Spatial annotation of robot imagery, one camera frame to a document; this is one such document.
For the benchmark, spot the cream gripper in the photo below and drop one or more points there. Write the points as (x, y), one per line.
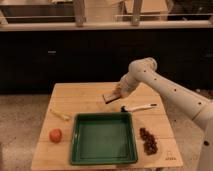
(120, 92)

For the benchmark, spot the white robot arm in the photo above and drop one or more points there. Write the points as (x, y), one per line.
(198, 108)

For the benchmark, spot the green square tray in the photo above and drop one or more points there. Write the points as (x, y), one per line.
(103, 139)

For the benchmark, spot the dark grape bunch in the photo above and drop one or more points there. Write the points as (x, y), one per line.
(150, 144)

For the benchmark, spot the yellow stick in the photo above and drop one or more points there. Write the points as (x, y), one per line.
(60, 115)

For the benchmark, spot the wooden table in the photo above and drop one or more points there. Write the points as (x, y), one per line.
(73, 98)

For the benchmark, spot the orange tomato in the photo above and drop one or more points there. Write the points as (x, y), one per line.
(55, 135)

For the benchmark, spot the cardboard box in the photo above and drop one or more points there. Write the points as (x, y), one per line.
(148, 6)

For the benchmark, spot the left metal post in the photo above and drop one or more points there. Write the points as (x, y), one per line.
(79, 12)

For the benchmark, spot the metal post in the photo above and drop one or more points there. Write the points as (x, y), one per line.
(79, 12)
(137, 5)

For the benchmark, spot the right metal post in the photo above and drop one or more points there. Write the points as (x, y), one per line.
(137, 5)

